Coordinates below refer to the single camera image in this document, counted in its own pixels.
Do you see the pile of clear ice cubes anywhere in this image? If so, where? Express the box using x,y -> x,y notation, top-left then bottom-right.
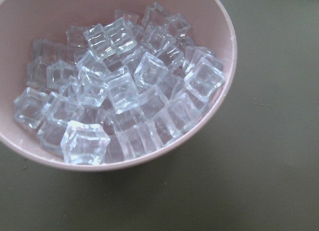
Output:
13,2 -> 225,166

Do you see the pink plastic bowl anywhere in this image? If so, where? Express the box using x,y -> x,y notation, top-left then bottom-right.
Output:
0,0 -> 237,172

